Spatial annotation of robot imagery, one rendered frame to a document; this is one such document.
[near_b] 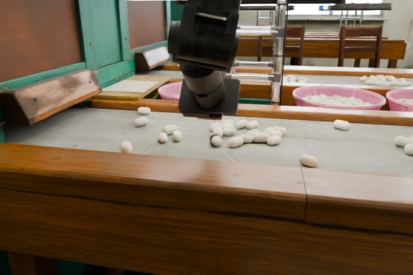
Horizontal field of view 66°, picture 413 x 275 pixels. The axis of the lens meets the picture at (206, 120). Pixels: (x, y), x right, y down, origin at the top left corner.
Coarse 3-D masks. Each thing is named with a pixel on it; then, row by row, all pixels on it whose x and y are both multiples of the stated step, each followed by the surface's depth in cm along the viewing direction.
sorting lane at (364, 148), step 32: (64, 128) 78; (96, 128) 78; (128, 128) 78; (160, 128) 78; (192, 128) 78; (256, 128) 78; (288, 128) 78; (320, 128) 78; (352, 128) 78; (384, 128) 78; (224, 160) 61; (256, 160) 61; (288, 160) 61; (320, 160) 61; (352, 160) 61; (384, 160) 61
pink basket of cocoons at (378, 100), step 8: (304, 88) 108; (312, 88) 110; (320, 88) 110; (328, 88) 110; (336, 88) 110; (344, 88) 109; (352, 88) 107; (296, 96) 96; (304, 96) 108; (344, 96) 109; (352, 96) 107; (360, 96) 105; (368, 96) 103; (376, 96) 99; (304, 104) 94; (312, 104) 91; (320, 104) 89; (328, 104) 88; (376, 104) 88
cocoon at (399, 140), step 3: (396, 138) 67; (399, 138) 67; (402, 138) 67; (405, 138) 66; (408, 138) 66; (396, 141) 67; (399, 141) 67; (402, 141) 66; (405, 141) 66; (408, 141) 66; (411, 141) 65; (396, 144) 67; (399, 144) 67; (402, 144) 66; (405, 144) 66
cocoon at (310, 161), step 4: (304, 156) 59; (308, 156) 58; (300, 160) 59; (304, 160) 58; (308, 160) 58; (312, 160) 57; (316, 160) 58; (304, 164) 59; (308, 164) 58; (312, 164) 57; (316, 164) 58
